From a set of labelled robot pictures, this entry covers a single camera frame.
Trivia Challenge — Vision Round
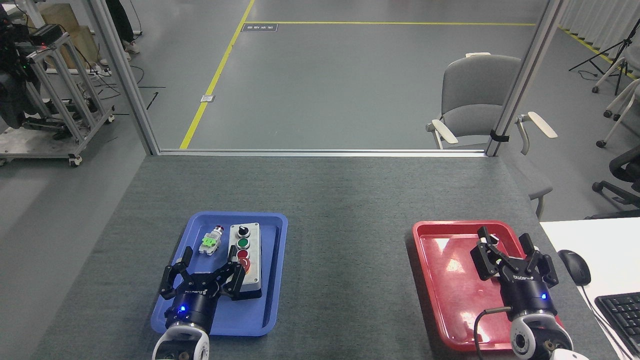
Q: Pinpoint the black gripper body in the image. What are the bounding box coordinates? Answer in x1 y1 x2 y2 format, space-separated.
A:
164 272 224 335
499 267 558 315

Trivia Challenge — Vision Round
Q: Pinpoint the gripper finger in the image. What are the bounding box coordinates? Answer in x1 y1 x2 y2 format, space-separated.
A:
212 245 247 302
158 246 194 301
470 226 516 281
519 232 560 289

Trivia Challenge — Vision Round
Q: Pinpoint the grey control box with buttons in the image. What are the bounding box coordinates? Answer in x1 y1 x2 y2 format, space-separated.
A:
227 222 263 301

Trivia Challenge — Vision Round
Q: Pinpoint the cardboard box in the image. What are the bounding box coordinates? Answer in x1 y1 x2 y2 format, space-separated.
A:
27 3 99 71

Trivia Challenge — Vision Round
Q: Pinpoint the black computer mouse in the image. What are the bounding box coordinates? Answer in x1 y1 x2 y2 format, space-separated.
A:
557 248 592 287

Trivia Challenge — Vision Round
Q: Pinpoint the blue plastic tray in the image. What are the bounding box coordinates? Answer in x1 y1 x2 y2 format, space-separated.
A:
150 211 289 338

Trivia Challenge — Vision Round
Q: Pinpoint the red plastic tray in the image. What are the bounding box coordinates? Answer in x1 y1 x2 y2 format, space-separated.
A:
411 219 567 353

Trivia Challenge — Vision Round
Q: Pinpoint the white desk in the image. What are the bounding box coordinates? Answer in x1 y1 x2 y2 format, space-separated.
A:
538 217 640 360

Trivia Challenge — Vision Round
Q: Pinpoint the black computer keyboard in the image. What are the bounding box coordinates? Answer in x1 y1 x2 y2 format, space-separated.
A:
594 292 640 359

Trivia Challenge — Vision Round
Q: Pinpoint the black office chair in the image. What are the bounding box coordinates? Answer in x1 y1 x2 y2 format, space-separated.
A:
584 144 640 221

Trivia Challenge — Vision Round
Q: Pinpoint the grey chair with white armrests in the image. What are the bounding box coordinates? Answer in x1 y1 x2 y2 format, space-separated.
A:
425 52 559 221

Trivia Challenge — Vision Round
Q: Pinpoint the white wheeled chair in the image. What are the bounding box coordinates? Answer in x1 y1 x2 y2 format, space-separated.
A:
595 79 640 149
591 54 640 96

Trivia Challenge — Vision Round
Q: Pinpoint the black tripod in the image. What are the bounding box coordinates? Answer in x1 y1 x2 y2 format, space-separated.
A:
568 18 640 96

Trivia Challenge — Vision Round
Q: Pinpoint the person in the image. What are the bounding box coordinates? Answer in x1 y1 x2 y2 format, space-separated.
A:
104 0 141 57

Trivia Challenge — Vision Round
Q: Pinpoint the small green white push-button switch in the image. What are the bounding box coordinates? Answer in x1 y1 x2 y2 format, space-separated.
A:
198 225 226 256

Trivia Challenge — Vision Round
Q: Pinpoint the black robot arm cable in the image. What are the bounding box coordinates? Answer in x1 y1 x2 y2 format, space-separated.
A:
473 306 514 360

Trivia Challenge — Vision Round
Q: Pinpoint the silver aluminium table rail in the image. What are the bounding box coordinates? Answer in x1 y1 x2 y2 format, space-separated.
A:
157 147 489 158

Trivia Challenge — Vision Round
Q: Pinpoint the silver aluminium post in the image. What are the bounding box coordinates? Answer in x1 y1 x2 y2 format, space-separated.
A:
484 0 569 158
87 0 161 156

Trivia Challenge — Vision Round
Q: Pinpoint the aluminium frame cart on wheels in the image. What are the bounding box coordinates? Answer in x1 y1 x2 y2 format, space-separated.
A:
0 22 116 169

